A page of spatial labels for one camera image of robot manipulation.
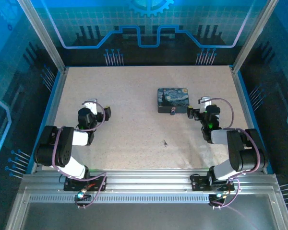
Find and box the starry night tin box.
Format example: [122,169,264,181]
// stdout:
[157,87,191,114]

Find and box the black base plate right arm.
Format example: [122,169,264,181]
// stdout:
[190,173,241,192]

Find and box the black base plate left arm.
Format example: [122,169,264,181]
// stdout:
[63,175,108,193]

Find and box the blue edge strip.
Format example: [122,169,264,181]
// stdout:
[25,70,63,173]
[236,70,275,174]

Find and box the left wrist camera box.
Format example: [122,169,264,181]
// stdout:
[82,98,98,116]

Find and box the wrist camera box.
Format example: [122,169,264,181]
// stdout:
[198,96,212,114]
[82,98,98,116]

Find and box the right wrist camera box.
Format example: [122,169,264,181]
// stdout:
[198,96,212,114]

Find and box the aluminium side rail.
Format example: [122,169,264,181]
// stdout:
[30,67,70,173]
[229,65,267,173]

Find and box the aluminium front rail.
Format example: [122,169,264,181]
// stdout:
[21,168,280,195]

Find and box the slotted grey cable duct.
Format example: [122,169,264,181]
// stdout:
[28,194,218,205]

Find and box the aluminium frame post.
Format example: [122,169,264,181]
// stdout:
[17,0,67,73]
[231,0,280,73]

